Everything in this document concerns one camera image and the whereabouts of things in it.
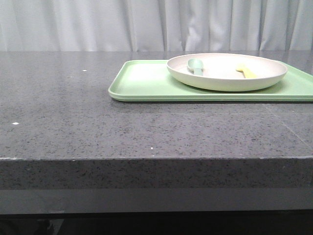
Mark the teal green plastic spoon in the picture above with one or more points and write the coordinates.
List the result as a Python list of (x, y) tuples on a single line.
[(195, 66)]

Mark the grey curtain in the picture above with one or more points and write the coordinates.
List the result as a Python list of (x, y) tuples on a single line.
[(155, 25)]

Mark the light green tray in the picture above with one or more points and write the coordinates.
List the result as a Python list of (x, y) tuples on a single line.
[(150, 81)]

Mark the yellow plastic fork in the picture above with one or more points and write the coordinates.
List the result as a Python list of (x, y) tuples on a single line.
[(245, 70)]

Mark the beige round plate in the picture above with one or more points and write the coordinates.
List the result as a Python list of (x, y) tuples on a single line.
[(219, 72)]

